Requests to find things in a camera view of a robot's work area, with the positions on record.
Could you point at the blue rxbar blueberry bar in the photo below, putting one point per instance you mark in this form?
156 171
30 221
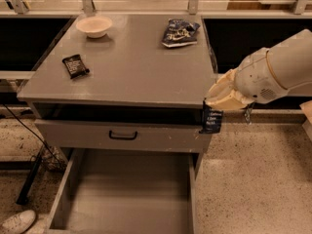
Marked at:
211 120

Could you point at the black snack bar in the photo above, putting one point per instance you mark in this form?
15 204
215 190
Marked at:
75 66

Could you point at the white bowl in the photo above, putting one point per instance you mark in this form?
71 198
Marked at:
94 27

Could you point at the black table leg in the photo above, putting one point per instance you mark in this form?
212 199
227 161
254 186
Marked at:
23 195

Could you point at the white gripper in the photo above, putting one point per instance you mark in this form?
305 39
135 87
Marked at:
257 77

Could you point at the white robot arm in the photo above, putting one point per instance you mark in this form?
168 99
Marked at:
291 61

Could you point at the black drawer handle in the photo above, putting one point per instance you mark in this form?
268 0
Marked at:
120 136

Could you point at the grey top drawer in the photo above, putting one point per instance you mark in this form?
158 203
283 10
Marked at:
94 135

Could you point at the white shoe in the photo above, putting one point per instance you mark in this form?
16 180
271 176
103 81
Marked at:
18 223

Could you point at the grey open middle drawer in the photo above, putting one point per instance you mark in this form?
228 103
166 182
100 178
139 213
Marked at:
125 192

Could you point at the grey drawer cabinet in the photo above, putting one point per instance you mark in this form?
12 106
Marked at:
133 78

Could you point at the blue chip bag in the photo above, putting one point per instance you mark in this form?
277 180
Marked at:
180 33

